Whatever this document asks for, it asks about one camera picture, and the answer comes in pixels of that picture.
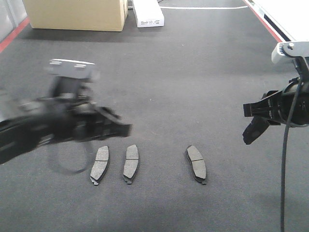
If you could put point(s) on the cardboard box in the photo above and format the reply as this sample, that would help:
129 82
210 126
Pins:
93 15

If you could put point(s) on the grey brake pad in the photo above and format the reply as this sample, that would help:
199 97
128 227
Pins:
256 128
100 165
197 164
131 164

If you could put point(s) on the dark grey conveyor belt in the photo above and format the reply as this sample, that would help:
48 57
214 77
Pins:
179 85

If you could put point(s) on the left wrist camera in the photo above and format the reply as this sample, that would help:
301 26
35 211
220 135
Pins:
73 69

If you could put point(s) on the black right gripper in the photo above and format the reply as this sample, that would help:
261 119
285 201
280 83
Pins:
274 106

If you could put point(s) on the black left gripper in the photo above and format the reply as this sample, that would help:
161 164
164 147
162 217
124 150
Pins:
68 114

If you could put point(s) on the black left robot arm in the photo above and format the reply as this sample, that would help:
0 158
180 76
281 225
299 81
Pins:
17 126

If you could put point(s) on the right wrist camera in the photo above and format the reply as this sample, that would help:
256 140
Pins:
284 52

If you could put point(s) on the red conveyor frame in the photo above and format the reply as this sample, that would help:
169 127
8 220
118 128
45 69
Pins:
277 31

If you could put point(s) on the white carton box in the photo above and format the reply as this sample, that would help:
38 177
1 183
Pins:
148 13

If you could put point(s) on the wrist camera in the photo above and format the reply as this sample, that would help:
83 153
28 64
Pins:
284 52
73 69

